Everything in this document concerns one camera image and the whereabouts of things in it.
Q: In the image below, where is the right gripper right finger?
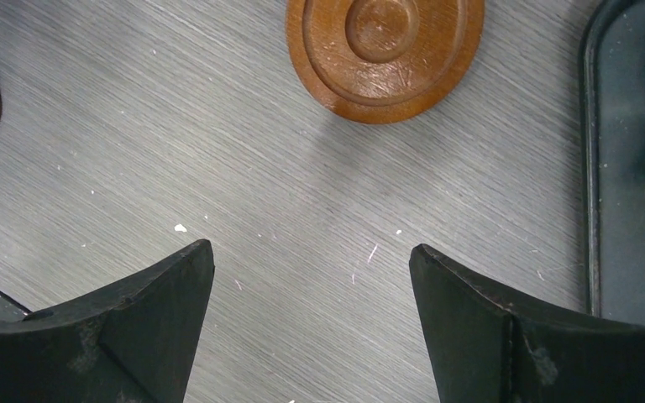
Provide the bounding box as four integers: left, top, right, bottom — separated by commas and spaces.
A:
409, 244, 645, 402

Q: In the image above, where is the black serving tray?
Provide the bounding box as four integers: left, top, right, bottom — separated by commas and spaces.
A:
578, 1, 645, 326

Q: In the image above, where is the wooden ringed coaster back right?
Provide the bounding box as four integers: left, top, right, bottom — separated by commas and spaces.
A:
286, 0, 485, 124

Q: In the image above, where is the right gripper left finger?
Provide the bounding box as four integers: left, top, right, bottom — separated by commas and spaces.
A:
0, 239, 215, 402

